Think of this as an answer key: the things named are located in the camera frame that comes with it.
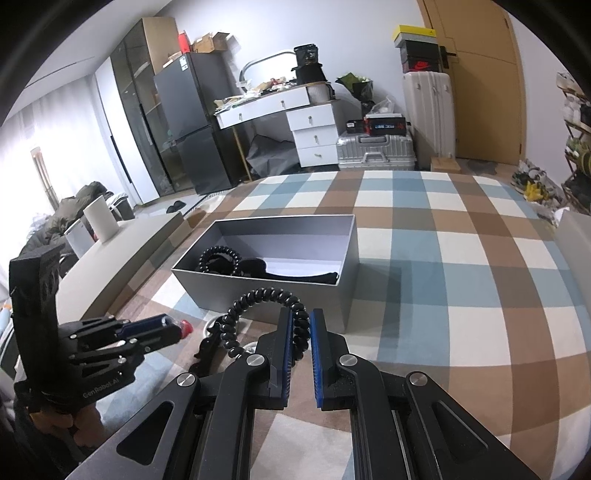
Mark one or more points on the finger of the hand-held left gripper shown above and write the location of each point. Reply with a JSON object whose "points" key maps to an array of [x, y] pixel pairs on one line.
{"points": [[138, 326], [115, 355]]}

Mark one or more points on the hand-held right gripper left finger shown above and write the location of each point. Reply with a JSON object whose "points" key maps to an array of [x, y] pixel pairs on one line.
{"points": [[286, 362]]}

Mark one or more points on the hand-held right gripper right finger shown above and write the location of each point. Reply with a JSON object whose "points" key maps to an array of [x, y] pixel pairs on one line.
{"points": [[316, 364]]}

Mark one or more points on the small clear red hair clip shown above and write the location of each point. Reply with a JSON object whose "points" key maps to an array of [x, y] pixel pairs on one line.
{"points": [[185, 328]]}

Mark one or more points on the small black claw hair clip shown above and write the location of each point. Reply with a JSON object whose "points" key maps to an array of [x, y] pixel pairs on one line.
{"points": [[210, 348]]}

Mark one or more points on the grey cardboard box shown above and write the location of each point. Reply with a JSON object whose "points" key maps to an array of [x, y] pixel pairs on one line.
{"points": [[207, 290]]}

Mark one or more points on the large black claw hair clip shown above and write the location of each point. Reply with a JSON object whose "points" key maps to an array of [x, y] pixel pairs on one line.
{"points": [[251, 267]]}

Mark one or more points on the person's left hand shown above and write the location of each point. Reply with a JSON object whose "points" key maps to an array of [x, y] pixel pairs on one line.
{"points": [[94, 417]]}

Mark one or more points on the white box appliance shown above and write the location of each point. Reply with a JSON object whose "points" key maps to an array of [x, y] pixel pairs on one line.
{"points": [[77, 240]]}

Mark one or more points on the dark jacket pile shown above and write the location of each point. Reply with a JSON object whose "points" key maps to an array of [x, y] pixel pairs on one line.
{"points": [[69, 207]]}

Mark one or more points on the white cylinder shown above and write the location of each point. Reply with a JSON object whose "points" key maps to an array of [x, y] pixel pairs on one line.
{"points": [[99, 217]]}

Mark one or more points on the black slippers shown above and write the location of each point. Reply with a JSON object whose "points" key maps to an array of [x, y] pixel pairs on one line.
{"points": [[175, 206]]}

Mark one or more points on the plaid blanket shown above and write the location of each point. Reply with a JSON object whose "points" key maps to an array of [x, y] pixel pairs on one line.
{"points": [[438, 277]]}

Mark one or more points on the black cloth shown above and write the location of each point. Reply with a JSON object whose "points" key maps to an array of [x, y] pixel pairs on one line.
{"points": [[272, 157]]}

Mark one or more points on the glass door cabinet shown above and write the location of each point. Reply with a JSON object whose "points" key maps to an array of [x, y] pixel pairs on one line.
{"points": [[138, 115]]}

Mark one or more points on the black fridge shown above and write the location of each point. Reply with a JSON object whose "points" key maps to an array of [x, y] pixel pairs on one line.
{"points": [[194, 115]]}

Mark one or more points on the silver suitcase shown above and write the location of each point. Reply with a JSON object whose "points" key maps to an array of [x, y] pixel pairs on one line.
{"points": [[374, 152]]}

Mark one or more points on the white dressing table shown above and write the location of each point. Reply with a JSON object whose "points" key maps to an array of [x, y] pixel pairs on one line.
{"points": [[314, 138]]}

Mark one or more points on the small cardboard box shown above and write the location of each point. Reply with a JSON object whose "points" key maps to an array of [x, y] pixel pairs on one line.
{"points": [[445, 165]]}

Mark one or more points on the small black box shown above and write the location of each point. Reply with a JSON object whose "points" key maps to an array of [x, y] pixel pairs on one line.
{"points": [[356, 126]]}

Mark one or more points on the black red flat box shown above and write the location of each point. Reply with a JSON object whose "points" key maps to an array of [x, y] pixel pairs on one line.
{"points": [[385, 125]]}

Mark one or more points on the desk clutter pile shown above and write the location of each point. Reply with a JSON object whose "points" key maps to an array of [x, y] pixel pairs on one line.
{"points": [[249, 97]]}

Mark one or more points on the white ribbed bin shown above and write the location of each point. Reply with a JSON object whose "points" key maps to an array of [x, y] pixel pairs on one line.
{"points": [[319, 92]]}

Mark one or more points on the white suitcase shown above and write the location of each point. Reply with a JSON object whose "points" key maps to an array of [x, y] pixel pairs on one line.
{"points": [[427, 115]]}

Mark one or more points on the black wrapped bouquet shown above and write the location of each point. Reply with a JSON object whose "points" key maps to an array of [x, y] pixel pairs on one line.
{"points": [[358, 90]]}

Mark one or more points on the shoes on floor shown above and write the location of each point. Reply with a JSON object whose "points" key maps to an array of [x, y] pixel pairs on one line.
{"points": [[535, 184]]}

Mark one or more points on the tall cardboard panel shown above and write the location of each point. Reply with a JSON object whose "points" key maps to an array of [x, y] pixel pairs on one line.
{"points": [[159, 41]]}

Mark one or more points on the oval mirror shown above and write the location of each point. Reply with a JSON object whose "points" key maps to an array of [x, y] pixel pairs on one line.
{"points": [[268, 69]]}

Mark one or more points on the grey board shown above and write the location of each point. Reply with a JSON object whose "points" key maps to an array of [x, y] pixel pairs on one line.
{"points": [[575, 235]]}

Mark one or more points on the open cardboard boxes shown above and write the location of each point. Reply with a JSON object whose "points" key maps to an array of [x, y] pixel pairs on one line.
{"points": [[210, 44]]}

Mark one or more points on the black bag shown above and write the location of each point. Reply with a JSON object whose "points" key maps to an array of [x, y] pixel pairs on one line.
{"points": [[309, 64]]}

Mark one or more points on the black red shoe box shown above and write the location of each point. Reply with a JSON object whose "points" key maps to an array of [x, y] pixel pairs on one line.
{"points": [[422, 64]]}

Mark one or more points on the wooden door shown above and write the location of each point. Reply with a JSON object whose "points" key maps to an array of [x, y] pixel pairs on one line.
{"points": [[485, 92]]}

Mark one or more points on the shoe rack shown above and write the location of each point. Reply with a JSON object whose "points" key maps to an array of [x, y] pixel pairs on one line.
{"points": [[577, 147]]}

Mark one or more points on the yellow shoe box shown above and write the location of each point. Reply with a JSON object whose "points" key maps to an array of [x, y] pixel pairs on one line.
{"points": [[414, 33]]}

